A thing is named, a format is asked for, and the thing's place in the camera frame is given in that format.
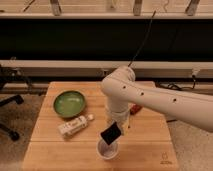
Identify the black eraser block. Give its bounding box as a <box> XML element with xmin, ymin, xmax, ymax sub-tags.
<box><xmin>101</xmin><ymin>122</ymin><xmax>121</xmax><ymax>145</ymax></box>

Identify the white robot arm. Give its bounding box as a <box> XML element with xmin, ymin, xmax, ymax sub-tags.
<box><xmin>101</xmin><ymin>66</ymin><xmax>213</xmax><ymax>132</ymax></box>

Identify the green ceramic bowl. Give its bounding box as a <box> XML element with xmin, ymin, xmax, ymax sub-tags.
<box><xmin>53</xmin><ymin>90</ymin><xmax>86</xmax><ymax>118</ymax></box>

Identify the brown oblong object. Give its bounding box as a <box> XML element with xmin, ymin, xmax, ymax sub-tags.
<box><xmin>130</xmin><ymin>104</ymin><xmax>142</xmax><ymax>115</ymax></box>

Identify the white plastic bottle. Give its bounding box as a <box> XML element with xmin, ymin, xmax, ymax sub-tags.
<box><xmin>58</xmin><ymin>114</ymin><xmax>94</xmax><ymax>138</ymax></box>

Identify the black hanging cable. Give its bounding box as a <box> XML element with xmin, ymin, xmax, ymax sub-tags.
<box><xmin>127</xmin><ymin>9</ymin><xmax>157</xmax><ymax>68</ymax></box>

